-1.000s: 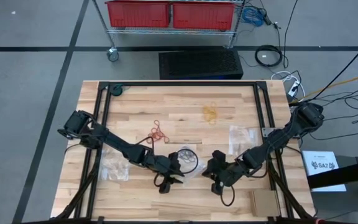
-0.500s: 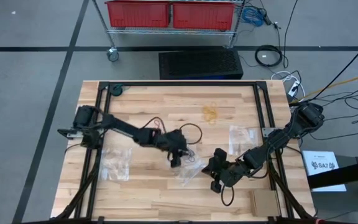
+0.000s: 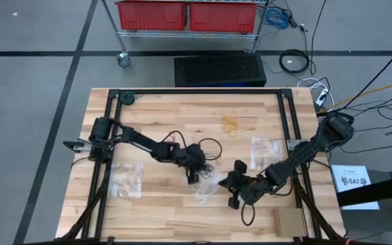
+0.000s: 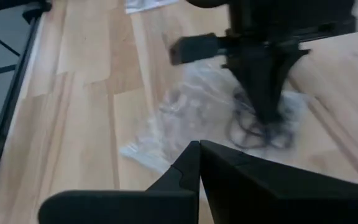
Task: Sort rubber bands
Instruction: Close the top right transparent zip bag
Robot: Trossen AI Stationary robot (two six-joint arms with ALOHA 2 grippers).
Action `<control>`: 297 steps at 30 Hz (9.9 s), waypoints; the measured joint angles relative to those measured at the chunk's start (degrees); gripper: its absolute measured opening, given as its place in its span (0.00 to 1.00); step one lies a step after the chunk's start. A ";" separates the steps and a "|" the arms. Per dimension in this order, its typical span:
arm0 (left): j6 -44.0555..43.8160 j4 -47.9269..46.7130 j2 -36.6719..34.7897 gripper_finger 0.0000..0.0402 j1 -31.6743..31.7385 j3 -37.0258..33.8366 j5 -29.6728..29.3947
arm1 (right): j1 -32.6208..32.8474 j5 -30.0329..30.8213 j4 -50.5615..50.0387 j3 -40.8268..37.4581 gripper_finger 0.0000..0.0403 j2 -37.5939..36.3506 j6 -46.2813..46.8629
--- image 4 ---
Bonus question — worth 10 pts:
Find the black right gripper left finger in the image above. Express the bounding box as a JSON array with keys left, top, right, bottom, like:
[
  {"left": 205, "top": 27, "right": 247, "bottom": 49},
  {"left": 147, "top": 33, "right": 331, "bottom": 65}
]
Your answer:
[{"left": 38, "top": 140, "right": 201, "bottom": 224}]

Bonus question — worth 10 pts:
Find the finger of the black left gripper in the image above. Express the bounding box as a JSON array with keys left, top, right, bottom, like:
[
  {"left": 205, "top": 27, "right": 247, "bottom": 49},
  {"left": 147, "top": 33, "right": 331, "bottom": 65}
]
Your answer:
[
  {"left": 259, "top": 51, "right": 310, "bottom": 124},
  {"left": 228, "top": 62, "right": 269, "bottom": 124}
]

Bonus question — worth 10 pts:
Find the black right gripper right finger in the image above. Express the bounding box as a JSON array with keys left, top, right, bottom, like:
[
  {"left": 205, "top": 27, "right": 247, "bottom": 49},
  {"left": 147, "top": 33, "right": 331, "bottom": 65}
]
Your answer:
[{"left": 200, "top": 140, "right": 358, "bottom": 224}]

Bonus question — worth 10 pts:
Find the clear plastic zip bag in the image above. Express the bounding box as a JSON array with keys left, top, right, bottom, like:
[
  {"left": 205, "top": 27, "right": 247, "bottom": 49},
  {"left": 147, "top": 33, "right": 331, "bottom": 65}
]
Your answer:
[
  {"left": 119, "top": 58, "right": 310, "bottom": 175},
  {"left": 124, "top": 0, "right": 180, "bottom": 15}
]

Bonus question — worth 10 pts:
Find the black aluminium table frame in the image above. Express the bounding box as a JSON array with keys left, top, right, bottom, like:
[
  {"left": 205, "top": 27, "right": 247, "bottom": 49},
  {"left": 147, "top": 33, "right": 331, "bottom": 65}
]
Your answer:
[{"left": 0, "top": 0, "right": 53, "bottom": 218}]

